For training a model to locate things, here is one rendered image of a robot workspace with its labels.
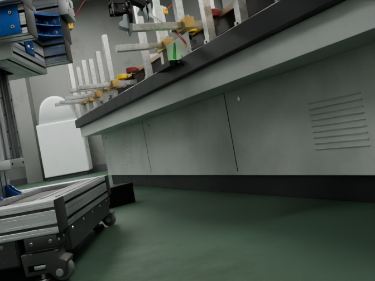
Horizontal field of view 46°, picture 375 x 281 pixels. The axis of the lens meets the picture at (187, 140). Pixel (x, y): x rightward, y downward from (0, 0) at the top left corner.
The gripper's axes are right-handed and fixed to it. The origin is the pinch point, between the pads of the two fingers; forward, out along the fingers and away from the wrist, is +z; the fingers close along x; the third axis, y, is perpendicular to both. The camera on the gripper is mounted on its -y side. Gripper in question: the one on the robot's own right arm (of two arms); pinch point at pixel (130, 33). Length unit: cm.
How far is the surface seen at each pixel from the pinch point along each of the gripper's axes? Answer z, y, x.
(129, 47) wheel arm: 0.3, -6.8, -23.4
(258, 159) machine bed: 64, -48, 10
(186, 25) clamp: -0.8, -24.7, 5.2
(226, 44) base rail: 16.7, -23.0, 39.1
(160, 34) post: -6.4, -25.9, -27.1
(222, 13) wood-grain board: -6.6, -45.5, 3.8
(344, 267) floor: 83, 2, 110
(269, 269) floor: 83, 12, 97
